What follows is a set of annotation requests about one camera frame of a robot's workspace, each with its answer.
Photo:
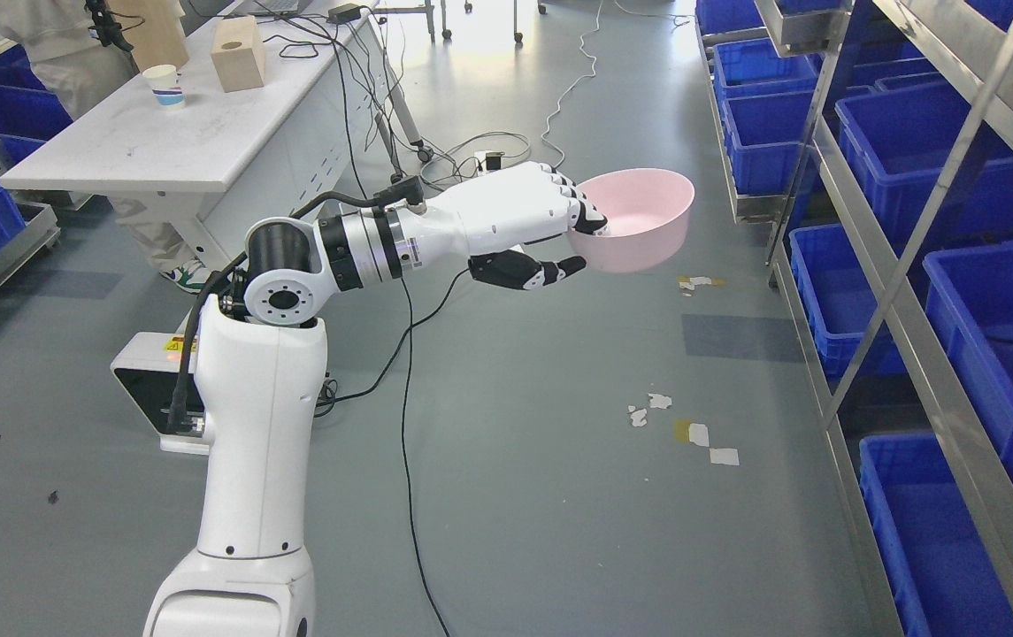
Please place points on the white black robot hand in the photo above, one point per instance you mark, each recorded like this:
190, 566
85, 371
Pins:
487, 220

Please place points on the pink ikea bowl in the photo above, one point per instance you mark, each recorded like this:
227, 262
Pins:
648, 216

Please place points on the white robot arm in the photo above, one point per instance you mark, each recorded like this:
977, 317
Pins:
259, 379

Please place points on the steel shelf rack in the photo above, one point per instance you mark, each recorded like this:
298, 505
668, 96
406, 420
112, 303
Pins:
877, 138

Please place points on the white office desk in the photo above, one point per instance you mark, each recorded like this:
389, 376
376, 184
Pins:
225, 161

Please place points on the paper cup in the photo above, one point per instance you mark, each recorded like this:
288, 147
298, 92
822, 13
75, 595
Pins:
164, 83

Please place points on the white base unit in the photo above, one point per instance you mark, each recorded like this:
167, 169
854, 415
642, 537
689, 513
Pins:
147, 368

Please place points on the person in beige clothes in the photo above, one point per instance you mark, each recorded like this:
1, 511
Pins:
81, 74

